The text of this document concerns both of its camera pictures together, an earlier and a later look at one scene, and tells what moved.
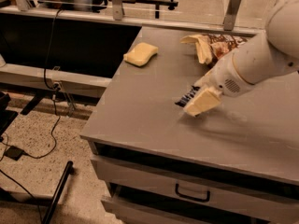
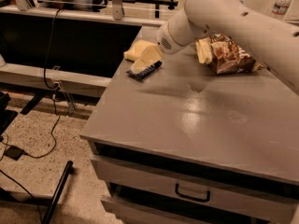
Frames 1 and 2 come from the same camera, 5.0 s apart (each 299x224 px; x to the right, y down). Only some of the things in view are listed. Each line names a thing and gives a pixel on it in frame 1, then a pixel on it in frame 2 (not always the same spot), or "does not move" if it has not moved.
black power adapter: x=14 y=152 does not move
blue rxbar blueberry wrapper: x=185 y=98 → x=139 y=75
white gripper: x=221 y=75 → x=167 y=38
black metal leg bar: x=57 y=192 does not move
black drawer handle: x=200 y=200 does not move
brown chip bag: x=212 y=47 does not move
